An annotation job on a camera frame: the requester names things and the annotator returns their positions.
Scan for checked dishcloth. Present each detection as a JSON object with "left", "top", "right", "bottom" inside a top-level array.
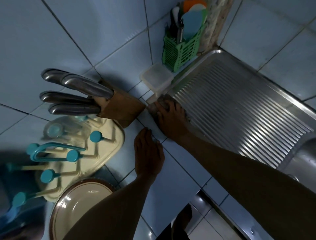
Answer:
[{"left": 147, "top": 95, "right": 191, "bottom": 122}]

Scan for cream cup rack teal knobs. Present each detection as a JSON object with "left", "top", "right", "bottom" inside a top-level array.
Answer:
[{"left": 5, "top": 116, "right": 125, "bottom": 223}]

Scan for person's right foot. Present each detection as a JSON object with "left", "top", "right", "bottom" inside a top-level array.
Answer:
[{"left": 171, "top": 204, "right": 194, "bottom": 239}]

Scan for clear plastic container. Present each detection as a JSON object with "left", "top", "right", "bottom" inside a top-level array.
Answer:
[{"left": 140, "top": 63, "right": 174, "bottom": 96}]

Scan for round brown-rimmed plate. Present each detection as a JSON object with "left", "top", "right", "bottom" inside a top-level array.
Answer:
[{"left": 49, "top": 178, "right": 115, "bottom": 240}]

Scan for orange plastic utensil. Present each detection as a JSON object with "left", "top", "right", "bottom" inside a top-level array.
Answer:
[{"left": 183, "top": 0, "right": 207, "bottom": 13}]

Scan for person's black clothing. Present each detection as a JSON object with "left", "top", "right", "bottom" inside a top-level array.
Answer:
[{"left": 156, "top": 224, "right": 173, "bottom": 240}]

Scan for person's left forearm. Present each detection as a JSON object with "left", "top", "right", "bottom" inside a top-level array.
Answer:
[{"left": 63, "top": 175, "right": 153, "bottom": 240}]

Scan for green plastic basket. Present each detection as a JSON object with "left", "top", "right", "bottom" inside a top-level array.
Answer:
[{"left": 162, "top": 23, "right": 207, "bottom": 73}]

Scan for person's right forearm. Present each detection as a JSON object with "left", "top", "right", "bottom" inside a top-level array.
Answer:
[{"left": 176, "top": 135, "right": 316, "bottom": 240}]

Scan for person's right hand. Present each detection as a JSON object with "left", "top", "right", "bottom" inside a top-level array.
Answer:
[{"left": 154, "top": 99, "right": 191, "bottom": 143}]

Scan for light blue plastic scoop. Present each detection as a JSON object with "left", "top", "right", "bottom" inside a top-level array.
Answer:
[{"left": 181, "top": 10, "right": 204, "bottom": 41}]

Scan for person's left hand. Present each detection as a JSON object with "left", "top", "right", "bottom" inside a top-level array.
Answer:
[{"left": 134, "top": 128, "right": 165, "bottom": 182}]

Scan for clear glass cup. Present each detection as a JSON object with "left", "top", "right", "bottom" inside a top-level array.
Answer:
[
  {"left": 73, "top": 115, "right": 91, "bottom": 124},
  {"left": 43, "top": 122, "right": 65, "bottom": 139}
]

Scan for stainless steel sink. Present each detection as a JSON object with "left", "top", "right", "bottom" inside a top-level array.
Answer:
[{"left": 148, "top": 49, "right": 316, "bottom": 193}]

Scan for wooden knife block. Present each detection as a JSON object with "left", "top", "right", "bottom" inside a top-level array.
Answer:
[{"left": 95, "top": 79, "right": 146, "bottom": 129}]

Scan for knives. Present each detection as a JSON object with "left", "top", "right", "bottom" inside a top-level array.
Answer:
[{"left": 176, "top": 19, "right": 185, "bottom": 45}]

